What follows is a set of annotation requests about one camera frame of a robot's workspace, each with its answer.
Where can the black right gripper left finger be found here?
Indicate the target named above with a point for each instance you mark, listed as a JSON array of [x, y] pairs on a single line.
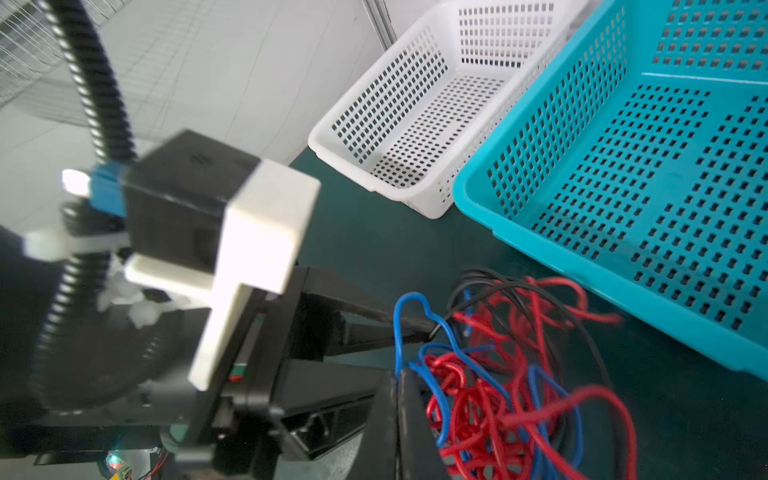
[[376, 457]]

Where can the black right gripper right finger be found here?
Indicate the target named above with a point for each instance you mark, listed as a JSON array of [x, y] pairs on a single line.
[[417, 451]]

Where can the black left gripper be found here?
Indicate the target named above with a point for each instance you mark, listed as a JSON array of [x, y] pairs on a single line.
[[274, 395]]

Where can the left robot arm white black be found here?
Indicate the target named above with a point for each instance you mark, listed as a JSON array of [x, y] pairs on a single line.
[[58, 381]]

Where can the left white plastic basket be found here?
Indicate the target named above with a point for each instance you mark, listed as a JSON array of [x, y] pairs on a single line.
[[413, 120]]

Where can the teal plastic basket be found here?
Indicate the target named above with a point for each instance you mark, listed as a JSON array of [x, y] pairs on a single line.
[[636, 164]]

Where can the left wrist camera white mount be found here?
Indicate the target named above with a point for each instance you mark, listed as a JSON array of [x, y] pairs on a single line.
[[214, 224]]

